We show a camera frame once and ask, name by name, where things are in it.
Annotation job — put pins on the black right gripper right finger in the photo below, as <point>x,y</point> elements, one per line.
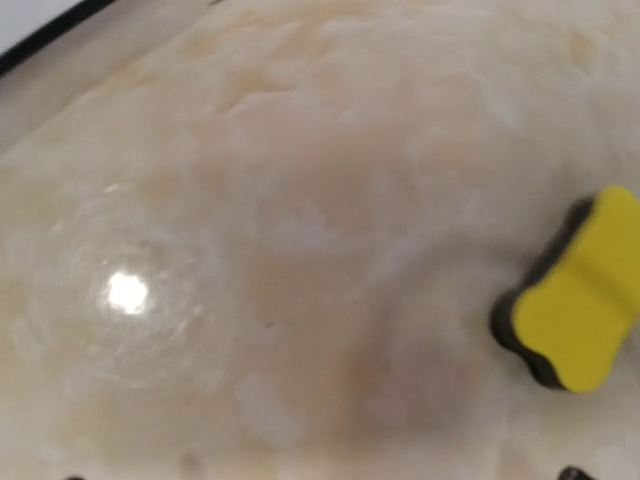
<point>574,473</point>

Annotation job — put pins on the yellow whiteboard eraser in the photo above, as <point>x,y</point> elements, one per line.
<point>571,312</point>

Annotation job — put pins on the black framed whiteboard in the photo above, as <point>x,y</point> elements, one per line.
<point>50,32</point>

